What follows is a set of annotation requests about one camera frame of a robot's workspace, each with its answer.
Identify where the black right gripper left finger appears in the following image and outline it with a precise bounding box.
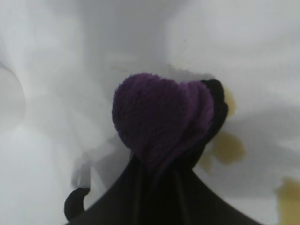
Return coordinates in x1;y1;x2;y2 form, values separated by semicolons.
67;156;141;225

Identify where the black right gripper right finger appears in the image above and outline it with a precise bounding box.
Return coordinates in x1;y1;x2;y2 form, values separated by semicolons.
180;164;276;225

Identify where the purple and black cloth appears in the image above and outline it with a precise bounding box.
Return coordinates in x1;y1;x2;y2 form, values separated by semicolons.
63;72;229;221

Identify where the white paper cup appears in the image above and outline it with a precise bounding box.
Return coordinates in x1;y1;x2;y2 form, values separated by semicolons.
0;65;26;125

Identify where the brown liquid spill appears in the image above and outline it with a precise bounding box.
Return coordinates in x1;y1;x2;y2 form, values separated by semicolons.
210;89;300;225

